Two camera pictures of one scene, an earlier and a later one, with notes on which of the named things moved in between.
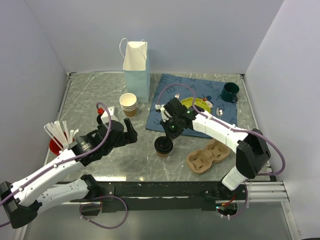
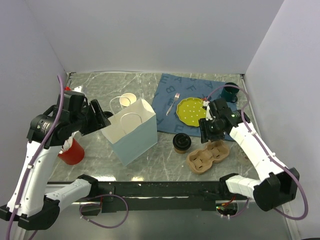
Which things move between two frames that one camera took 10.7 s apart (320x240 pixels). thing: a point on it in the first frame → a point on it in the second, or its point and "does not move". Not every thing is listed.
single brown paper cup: x=163 y=155 → x=180 y=151
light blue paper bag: x=136 y=69 → x=132 y=131
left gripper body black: x=126 y=138 → x=85 y=122
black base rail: x=145 y=196 does not move
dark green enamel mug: x=230 y=91 does not move
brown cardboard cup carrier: x=200 y=161 does not move
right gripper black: x=172 y=135 → x=205 y=134
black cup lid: x=163 y=144 → x=181 y=141
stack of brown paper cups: x=128 y=103 does not move
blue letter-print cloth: x=180 y=87 does not move
